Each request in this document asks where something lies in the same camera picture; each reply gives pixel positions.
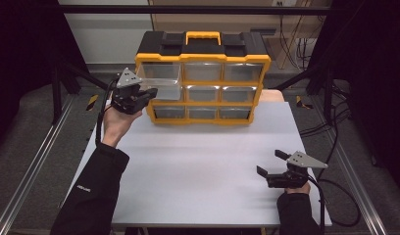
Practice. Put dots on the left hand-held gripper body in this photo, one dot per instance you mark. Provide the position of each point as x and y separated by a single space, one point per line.
127 78

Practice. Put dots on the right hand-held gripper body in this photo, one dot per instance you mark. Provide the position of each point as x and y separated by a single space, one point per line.
301 160

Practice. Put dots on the clear plastic drawer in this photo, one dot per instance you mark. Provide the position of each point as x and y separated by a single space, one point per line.
165 84

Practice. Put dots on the yellow black drawer organizer cabinet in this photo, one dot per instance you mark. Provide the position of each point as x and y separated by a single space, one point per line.
201 58

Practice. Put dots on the person's right hand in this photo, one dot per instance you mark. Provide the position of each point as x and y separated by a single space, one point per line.
299 191

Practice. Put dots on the person's left hand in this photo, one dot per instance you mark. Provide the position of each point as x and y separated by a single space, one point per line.
116 125

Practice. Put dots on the yellow black striped tape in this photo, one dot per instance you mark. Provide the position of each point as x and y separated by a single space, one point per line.
301 103
92 102

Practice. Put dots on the set of small clear drawers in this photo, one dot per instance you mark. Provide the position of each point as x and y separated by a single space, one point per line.
203 71

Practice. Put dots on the light wooden board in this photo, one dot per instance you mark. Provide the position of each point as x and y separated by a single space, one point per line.
271 95

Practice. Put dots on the black metal crossbar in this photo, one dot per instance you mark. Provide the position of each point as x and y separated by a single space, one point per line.
188 9

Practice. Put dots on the black curtain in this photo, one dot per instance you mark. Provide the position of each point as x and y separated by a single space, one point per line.
374 65
21 49

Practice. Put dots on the light wooden cabinet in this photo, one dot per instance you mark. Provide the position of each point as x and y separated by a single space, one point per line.
240 23

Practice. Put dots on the black metal frame stand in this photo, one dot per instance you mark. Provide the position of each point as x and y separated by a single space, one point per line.
56 98
328 98

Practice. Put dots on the aluminium floor rail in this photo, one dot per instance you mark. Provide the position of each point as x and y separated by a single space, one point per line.
31 169
368 209

